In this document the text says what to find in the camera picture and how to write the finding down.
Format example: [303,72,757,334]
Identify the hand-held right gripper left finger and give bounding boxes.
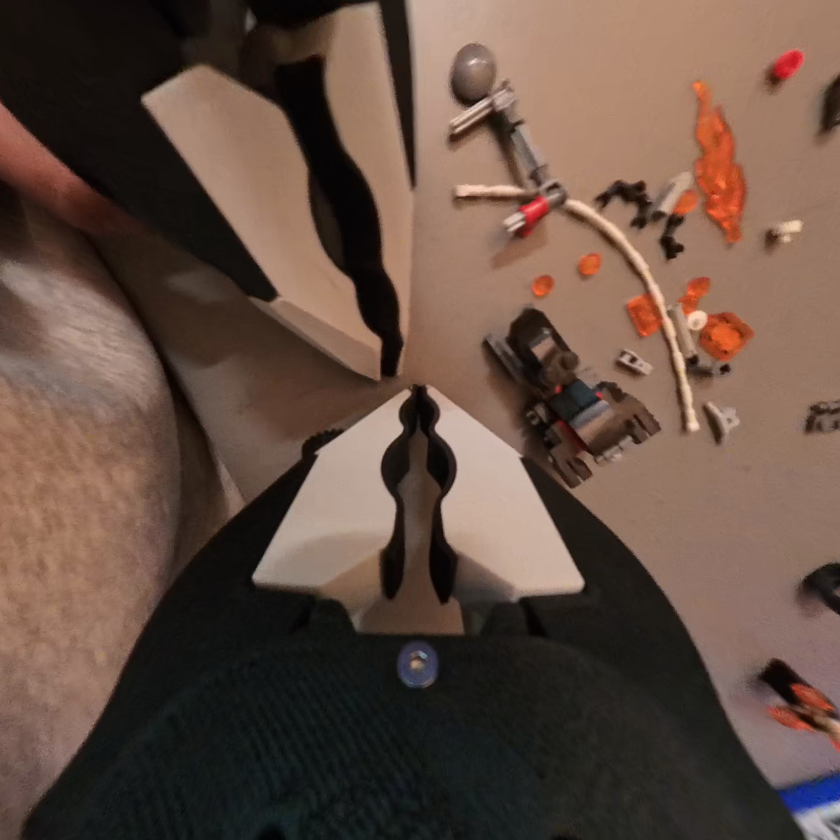
[252,386,421,619]

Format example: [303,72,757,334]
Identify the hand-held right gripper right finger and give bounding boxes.
[420,386,586,610]

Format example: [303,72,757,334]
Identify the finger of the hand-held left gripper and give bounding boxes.
[274,0,417,379]
[142,64,383,382]

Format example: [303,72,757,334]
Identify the axle assembly with red joint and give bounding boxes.
[449,82,568,206]

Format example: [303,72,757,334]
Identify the red lego connector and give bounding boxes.
[504,193,553,237]

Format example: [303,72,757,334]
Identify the silver lego dome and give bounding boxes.
[450,42,497,102]

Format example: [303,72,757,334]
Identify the black lego motorcycle build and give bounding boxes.
[483,308,662,488]

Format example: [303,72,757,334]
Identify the orange rectangular lego plate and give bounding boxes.
[625,293,665,337]

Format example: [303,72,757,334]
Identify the grey lego pin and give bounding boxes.
[668,303,708,359]

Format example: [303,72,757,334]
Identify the white flexible lego tube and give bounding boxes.
[454,184,700,433]

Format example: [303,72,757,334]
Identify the light grey lego bar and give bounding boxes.
[653,172,694,217]

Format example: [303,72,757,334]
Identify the wide black lego tire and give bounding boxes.
[801,564,840,615]

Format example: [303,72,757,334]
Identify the flame lego minifigure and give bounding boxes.
[757,659,840,750]

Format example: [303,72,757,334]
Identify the orange lego flame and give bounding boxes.
[692,80,748,244]

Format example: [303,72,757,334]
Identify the person's left hand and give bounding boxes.
[0,101,142,232]

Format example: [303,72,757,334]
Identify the blue plastic bin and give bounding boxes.
[777,780,840,840]

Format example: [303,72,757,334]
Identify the grey lego handle piece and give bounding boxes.
[703,401,741,442]

